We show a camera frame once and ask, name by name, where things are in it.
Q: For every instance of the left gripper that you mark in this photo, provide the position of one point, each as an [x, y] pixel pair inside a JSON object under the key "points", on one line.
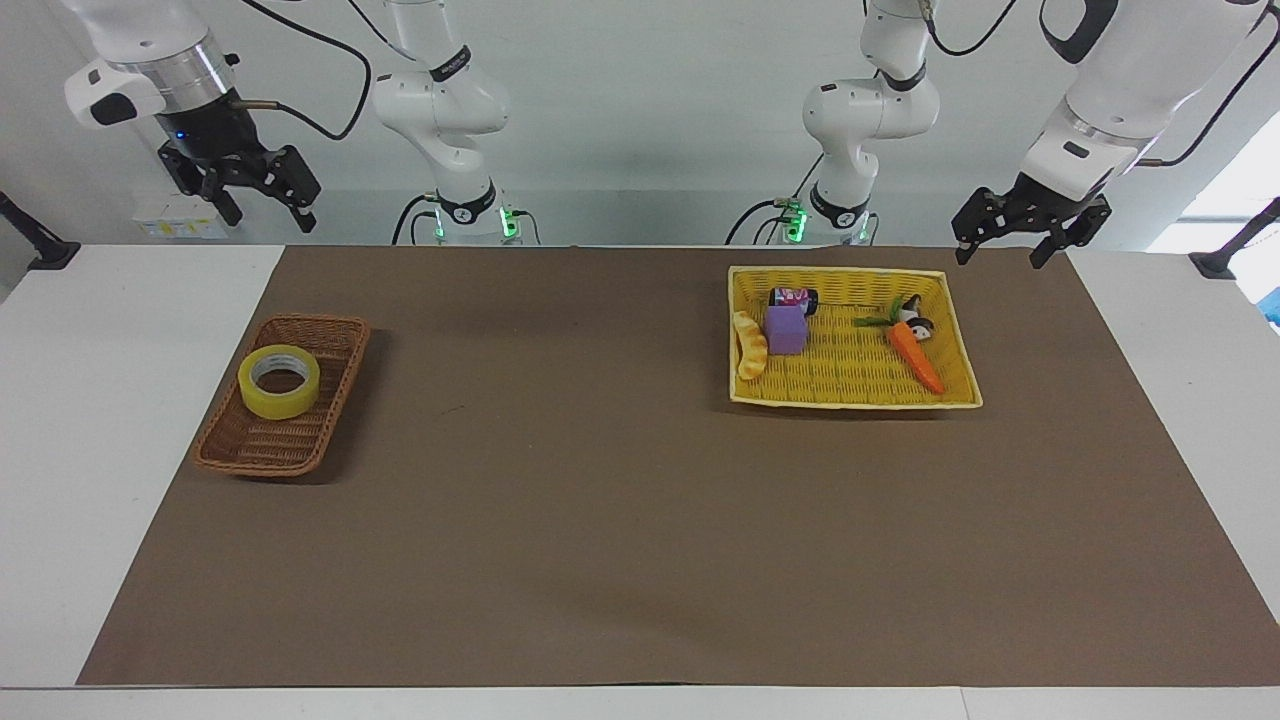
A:
{"points": [[1050, 200]]}

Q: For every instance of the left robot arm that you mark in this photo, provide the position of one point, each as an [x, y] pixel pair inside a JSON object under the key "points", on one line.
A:
{"points": [[1130, 70]]}

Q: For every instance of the dark can with pink label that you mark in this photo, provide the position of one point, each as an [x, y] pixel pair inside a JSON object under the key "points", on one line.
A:
{"points": [[792, 297]]}

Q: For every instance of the black stand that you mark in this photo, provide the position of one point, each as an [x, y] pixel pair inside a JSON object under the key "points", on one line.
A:
{"points": [[35, 245], [1235, 245]]}

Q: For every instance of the white wall box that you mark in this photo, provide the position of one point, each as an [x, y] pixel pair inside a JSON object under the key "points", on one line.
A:
{"points": [[180, 220]]}

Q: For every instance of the brown wicker basket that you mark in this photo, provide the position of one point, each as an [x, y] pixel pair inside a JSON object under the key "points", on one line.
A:
{"points": [[270, 440]]}

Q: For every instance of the yellow woven basket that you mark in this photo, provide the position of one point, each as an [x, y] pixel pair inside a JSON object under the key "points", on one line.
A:
{"points": [[850, 375]]}

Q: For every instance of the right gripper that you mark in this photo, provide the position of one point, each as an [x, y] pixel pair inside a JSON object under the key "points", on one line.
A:
{"points": [[208, 132]]}

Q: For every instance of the yellow tape roll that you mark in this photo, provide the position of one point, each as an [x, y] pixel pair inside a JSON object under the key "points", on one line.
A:
{"points": [[279, 397]]}

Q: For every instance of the blue object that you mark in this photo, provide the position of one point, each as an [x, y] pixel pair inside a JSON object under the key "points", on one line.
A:
{"points": [[1273, 308]]}

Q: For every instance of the yellow toy bread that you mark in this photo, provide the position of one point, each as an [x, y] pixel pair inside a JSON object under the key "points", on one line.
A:
{"points": [[750, 348]]}

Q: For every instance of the orange toy carrot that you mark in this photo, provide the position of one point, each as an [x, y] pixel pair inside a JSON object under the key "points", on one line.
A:
{"points": [[915, 355]]}

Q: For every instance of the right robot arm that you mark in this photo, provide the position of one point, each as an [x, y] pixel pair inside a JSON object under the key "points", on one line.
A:
{"points": [[445, 100]]}

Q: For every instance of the purple cube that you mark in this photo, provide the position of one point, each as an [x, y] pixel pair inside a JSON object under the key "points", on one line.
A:
{"points": [[786, 330]]}

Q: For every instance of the small black white figurine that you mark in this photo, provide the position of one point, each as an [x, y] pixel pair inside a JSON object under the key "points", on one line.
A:
{"points": [[918, 322]]}

